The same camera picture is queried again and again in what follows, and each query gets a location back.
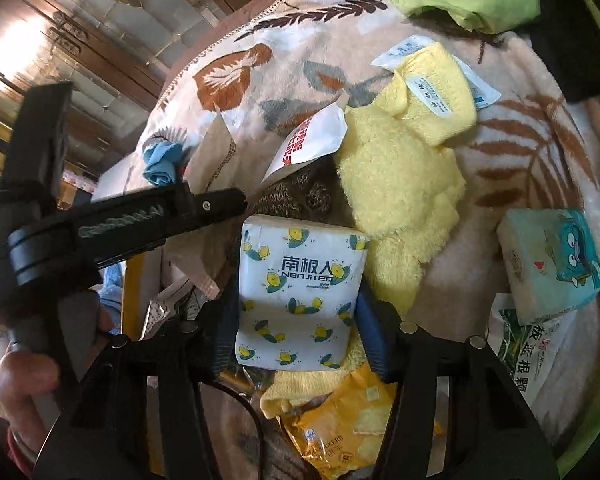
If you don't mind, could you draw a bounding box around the teal cartoon tissue pack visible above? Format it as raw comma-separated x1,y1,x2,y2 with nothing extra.
496,208,600,326

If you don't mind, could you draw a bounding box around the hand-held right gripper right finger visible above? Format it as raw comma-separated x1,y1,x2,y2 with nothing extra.
353,288,561,480

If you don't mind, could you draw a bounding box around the person's left hand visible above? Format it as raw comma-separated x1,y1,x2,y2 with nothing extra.
0,351,62,438

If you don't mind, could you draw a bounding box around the white packet red print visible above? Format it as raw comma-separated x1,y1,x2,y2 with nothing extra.
261,102,349,185

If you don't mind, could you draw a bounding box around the large yellow fluffy towel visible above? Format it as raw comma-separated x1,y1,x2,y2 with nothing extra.
334,109,467,317

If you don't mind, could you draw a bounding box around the blue cloth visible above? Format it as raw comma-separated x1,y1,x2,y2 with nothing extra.
142,140,186,186

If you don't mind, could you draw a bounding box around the brown knitted item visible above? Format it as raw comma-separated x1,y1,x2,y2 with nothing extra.
252,167,334,222

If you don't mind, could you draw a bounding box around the white green medicine packet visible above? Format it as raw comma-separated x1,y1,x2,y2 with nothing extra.
485,292,581,407

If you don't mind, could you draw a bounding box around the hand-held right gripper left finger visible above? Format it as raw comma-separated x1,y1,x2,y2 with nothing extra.
32,285,245,480

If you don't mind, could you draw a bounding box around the white sachet blue print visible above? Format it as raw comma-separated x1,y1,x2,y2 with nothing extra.
371,35,501,110

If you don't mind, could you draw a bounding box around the black cable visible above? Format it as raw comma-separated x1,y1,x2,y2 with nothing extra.
195,379,267,480

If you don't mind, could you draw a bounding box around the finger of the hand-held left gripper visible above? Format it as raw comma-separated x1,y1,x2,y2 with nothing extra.
80,185,249,268

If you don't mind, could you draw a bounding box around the yellow cracker packet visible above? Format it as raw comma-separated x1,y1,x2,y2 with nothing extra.
279,364,447,480

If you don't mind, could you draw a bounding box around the leaf printed blanket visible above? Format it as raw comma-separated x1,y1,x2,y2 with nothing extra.
130,0,600,480

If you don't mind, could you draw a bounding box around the white lemon print tissue pack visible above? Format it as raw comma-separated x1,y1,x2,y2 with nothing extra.
234,214,370,372

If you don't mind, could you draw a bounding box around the beige paper packet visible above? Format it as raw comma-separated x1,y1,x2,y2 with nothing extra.
184,110,237,194

